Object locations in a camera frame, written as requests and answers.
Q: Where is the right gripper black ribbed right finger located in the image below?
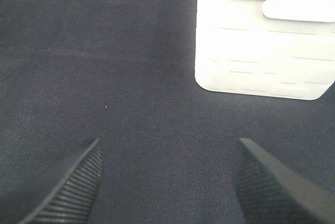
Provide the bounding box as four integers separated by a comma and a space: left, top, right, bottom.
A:
232, 138, 334, 223

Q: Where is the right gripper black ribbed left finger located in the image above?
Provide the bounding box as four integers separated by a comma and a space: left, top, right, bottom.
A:
20, 137, 103, 224

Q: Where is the black fabric table cloth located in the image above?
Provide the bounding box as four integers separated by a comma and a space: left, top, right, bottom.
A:
1, 0, 334, 223

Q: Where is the white plastic storage bin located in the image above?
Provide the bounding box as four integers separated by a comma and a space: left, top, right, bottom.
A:
195, 0, 334, 100

